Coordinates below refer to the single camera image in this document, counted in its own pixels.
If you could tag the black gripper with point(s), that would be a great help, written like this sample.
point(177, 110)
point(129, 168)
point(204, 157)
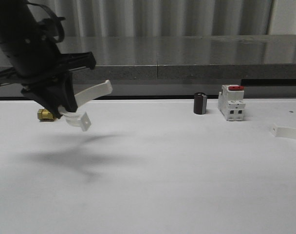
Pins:
point(37, 63)

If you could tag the dark brown cylindrical capacitor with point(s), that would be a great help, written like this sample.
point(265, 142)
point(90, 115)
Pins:
point(200, 103)

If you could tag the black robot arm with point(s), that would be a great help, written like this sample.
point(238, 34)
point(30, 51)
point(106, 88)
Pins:
point(18, 23)

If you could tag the white circuit breaker red switch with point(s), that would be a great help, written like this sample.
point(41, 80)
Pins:
point(230, 102)

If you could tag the white half pipe clamp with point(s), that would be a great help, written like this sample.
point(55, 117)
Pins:
point(81, 119)
point(281, 131)

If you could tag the grey stone counter ledge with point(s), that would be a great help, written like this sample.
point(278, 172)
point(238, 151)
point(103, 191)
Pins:
point(255, 60)

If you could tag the brass valve red handwheel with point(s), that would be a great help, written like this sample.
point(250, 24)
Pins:
point(45, 115)

